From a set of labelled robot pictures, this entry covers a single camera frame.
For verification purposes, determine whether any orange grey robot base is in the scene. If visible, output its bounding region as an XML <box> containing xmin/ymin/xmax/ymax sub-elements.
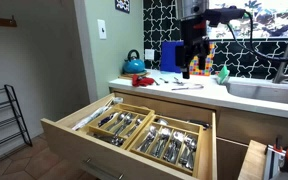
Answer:
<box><xmin>262</xmin><ymin>138</ymin><xmax>288</xmax><ymax>180</ymax></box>

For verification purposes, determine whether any left bamboo cutlery tray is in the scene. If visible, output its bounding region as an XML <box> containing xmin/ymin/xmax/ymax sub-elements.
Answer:
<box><xmin>84</xmin><ymin>103</ymin><xmax>155</xmax><ymax>149</ymax></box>

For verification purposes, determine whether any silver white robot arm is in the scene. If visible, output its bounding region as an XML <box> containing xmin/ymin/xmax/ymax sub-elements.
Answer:
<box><xmin>175</xmin><ymin>0</ymin><xmax>210</xmax><ymax>79</ymax></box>

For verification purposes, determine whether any right bamboo cutlery tray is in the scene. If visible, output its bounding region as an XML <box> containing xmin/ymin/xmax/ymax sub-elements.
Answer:
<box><xmin>130</xmin><ymin>115</ymin><xmax>203</xmax><ymax>176</ymax></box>

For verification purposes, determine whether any bamboo cutlery tray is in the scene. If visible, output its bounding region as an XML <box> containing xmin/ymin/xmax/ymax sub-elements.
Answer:
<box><xmin>130</xmin><ymin>115</ymin><xmax>203</xmax><ymax>176</ymax></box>
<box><xmin>84</xmin><ymin>103</ymin><xmax>155</xmax><ymax>149</ymax></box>

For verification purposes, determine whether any metal sink faucet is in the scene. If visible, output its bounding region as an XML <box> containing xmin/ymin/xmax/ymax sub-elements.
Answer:
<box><xmin>273</xmin><ymin>43</ymin><xmax>288</xmax><ymax>84</ymax></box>

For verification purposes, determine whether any white sink basin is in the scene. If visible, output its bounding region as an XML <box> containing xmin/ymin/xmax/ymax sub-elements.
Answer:
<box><xmin>225</xmin><ymin>78</ymin><xmax>288</xmax><ymax>104</ymax></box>

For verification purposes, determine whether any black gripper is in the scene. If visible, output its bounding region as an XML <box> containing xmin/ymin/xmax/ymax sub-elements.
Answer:
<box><xmin>175</xmin><ymin>16</ymin><xmax>210</xmax><ymax>79</ymax></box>

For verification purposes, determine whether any framed tile wall art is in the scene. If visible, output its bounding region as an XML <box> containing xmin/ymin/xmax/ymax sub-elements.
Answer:
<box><xmin>115</xmin><ymin>0</ymin><xmax>130</xmax><ymax>13</ymax></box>

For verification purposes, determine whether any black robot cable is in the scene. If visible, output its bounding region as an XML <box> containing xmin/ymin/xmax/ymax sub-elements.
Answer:
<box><xmin>225</xmin><ymin>11</ymin><xmax>288</xmax><ymax>63</ymax></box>

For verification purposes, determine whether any red cloth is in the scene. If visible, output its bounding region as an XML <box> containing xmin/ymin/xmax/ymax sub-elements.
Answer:
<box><xmin>132</xmin><ymin>74</ymin><xmax>154</xmax><ymax>87</ymax></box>

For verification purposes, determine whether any black metal shoe rack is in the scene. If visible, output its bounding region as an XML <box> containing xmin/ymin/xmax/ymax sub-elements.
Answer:
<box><xmin>0</xmin><ymin>85</ymin><xmax>33</xmax><ymax>146</ymax></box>

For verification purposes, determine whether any white wall outlet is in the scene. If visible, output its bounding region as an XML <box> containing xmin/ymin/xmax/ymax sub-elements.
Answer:
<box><xmin>145</xmin><ymin>49</ymin><xmax>155</xmax><ymax>60</ymax></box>

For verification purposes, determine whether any colourful patterned tile board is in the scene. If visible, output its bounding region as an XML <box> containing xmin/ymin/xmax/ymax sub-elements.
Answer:
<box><xmin>188</xmin><ymin>43</ymin><xmax>216</xmax><ymax>77</ymax></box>

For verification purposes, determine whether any silver knife on counter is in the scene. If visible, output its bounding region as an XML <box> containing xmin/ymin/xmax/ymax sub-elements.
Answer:
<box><xmin>171</xmin><ymin>84</ymin><xmax>204</xmax><ymax>91</ymax></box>

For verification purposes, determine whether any metal drawer handle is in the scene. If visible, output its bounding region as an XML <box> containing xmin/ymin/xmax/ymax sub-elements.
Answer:
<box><xmin>81</xmin><ymin>158</ymin><xmax>124</xmax><ymax>180</ymax></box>

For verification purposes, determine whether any silver metal fork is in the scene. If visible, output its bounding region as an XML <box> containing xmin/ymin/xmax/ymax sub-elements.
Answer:
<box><xmin>174</xmin><ymin>77</ymin><xmax>184</xmax><ymax>86</ymax></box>

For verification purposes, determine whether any small spoon on counter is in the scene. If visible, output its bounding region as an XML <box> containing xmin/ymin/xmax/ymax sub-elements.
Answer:
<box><xmin>159</xmin><ymin>78</ymin><xmax>169</xmax><ymax>83</ymax></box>

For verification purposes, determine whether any green sponge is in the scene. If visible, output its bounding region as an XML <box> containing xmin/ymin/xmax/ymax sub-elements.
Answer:
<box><xmin>217</xmin><ymin>65</ymin><xmax>230</xmax><ymax>84</ymax></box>

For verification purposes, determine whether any black handled utensil in drawer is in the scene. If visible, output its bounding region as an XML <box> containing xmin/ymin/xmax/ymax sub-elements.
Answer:
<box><xmin>186</xmin><ymin>120</ymin><xmax>211</xmax><ymax>130</ymax></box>

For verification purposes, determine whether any wooden block at right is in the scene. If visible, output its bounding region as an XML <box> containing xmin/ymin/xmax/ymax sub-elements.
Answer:
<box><xmin>238</xmin><ymin>140</ymin><xmax>266</xmax><ymax>180</ymax></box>

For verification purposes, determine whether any open wooden drawer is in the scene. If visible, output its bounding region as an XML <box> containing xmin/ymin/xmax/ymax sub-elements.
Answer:
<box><xmin>41</xmin><ymin>92</ymin><xmax>217</xmax><ymax>180</ymax></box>

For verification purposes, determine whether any blue tea kettle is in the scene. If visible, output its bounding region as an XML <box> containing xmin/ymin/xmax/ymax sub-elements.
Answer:
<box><xmin>122</xmin><ymin>49</ymin><xmax>145</xmax><ymax>74</ymax></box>

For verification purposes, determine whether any wooden trivet under kettle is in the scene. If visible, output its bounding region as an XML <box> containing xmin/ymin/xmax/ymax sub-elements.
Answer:
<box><xmin>118</xmin><ymin>70</ymin><xmax>151</xmax><ymax>80</ymax></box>

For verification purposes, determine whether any blue cutting board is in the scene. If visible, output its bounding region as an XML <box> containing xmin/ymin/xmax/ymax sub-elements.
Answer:
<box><xmin>160</xmin><ymin>41</ymin><xmax>183</xmax><ymax>73</ymax></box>

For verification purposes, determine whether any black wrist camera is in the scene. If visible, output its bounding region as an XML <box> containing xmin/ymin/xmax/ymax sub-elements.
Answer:
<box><xmin>203</xmin><ymin>6</ymin><xmax>246</xmax><ymax>27</ymax></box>

